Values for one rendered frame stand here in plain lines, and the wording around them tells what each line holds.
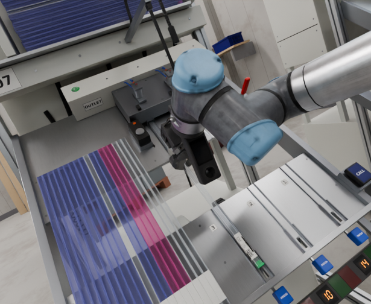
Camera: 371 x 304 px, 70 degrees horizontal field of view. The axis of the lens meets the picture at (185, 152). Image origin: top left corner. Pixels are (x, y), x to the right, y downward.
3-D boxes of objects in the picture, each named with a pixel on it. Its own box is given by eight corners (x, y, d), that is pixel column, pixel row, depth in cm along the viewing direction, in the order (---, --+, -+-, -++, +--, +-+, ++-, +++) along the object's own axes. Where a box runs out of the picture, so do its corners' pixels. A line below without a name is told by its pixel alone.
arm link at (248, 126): (303, 116, 41) (250, 73, 44) (269, 146, 34) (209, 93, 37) (275, 147, 47) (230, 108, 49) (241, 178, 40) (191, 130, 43)
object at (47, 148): (256, 124, 85) (259, 113, 81) (53, 231, 66) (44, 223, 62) (199, 73, 103) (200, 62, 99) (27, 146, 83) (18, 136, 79)
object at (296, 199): (361, 210, 63) (368, 204, 61) (104, 408, 44) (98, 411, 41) (301, 157, 74) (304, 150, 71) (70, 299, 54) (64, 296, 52)
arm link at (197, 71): (202, 95, 35) (161, 58, 38) (193, 136, 45) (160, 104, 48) (240, 68, 38) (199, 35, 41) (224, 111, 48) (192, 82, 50)
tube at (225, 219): (263, 265, 54) (264, 264, 53) (257, 269, 54) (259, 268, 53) (151, 120, 81) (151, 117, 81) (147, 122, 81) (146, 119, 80)
